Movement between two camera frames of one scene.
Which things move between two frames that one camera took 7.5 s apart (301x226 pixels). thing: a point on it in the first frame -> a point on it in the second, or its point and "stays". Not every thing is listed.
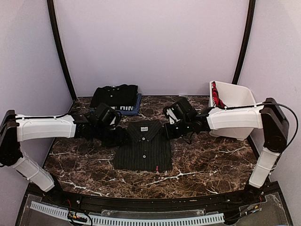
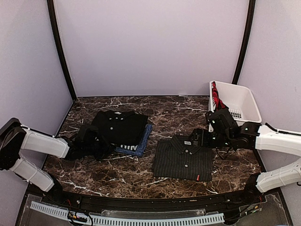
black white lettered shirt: [128, 105] -> [130, 145]
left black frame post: [51, 6] stays
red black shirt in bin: [217, 102] stays
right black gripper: [169, 133] -> [205, 139]
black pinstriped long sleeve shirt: [149, 149] -> [185, 157]
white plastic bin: [232, 95] stays
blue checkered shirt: [136, 108] -> [139, 151]
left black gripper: [120, 138] -> [107, 150]
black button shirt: [120, 95] -> [121, 126]
